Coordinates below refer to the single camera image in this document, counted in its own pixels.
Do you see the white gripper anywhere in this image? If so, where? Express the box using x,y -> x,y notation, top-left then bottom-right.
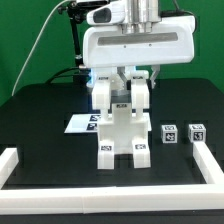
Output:
83,4 -> 195,90

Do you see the white chair seat plate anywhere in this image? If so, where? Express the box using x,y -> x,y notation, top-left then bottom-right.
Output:
97,103 -> 151,155

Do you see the small tagged white cube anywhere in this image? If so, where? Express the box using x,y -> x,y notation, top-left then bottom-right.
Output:
161,125 -> 178,144

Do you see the white chair back frame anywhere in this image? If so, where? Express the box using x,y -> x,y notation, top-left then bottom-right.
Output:
92,68 -> 149,119

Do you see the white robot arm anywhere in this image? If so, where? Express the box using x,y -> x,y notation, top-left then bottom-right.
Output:
83,0 -> 195,69

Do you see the white base tag board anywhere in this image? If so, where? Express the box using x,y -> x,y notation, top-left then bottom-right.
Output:
64,113 -> 152,134

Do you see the white L-shaped obstacle fence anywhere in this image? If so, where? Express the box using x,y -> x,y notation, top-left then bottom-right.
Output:
0,142 -> 224,215

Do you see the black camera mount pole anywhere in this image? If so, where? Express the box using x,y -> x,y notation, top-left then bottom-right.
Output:
57,0 -> 111,69

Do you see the black cable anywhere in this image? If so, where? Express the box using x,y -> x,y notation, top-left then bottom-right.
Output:
44,67 -> 93,85

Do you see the white cable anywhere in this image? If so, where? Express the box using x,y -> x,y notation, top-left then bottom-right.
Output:
11,0 -> 73,98

